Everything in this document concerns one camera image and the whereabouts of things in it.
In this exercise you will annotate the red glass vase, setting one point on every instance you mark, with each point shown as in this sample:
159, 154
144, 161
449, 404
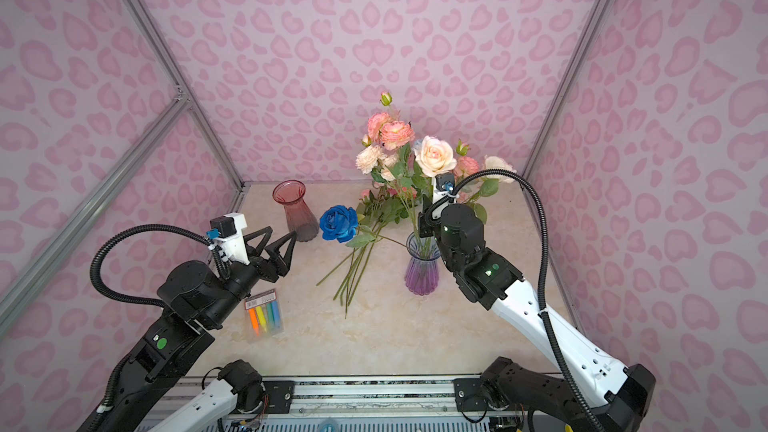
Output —
290, 194

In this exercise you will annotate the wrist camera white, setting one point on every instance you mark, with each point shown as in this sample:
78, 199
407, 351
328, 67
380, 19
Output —
443, 194
226, 234

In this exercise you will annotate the large pink spray rose stem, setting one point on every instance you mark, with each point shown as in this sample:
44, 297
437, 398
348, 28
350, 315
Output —
387, 145

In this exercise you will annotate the large cream rose stem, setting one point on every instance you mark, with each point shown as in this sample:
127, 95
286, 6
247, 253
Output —
432, 157

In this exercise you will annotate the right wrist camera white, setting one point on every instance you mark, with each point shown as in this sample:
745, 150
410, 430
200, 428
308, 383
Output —
443, 194

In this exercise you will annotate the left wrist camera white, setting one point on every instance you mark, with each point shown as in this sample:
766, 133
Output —
226, 234

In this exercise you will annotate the purple blue glass vase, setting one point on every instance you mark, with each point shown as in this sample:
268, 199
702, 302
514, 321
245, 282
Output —
422, 275

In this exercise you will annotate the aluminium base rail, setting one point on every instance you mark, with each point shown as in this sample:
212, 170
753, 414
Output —
385, 403

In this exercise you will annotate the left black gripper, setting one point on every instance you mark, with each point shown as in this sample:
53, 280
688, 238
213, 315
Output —
277, 264

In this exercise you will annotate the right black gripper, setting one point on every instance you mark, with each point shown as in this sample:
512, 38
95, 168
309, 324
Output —
426, 220

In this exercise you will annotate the pack of coloured markers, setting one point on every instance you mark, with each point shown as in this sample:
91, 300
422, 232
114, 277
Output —
263, 314

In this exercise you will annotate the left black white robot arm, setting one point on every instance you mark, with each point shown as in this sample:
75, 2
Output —
195, 300

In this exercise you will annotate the cream peach rose stem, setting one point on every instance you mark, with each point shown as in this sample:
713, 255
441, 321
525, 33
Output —
392, 197

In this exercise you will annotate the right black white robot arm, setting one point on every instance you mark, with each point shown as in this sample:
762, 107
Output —
594, 391

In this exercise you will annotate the diagonal aluminium frame bar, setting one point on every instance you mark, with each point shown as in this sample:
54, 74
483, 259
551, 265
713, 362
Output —
39, 271

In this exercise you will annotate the pile of pink roses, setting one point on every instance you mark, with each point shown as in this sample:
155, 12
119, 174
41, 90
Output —
355, 263

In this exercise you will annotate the blue rose stem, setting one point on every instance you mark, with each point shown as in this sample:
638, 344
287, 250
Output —
341, 224

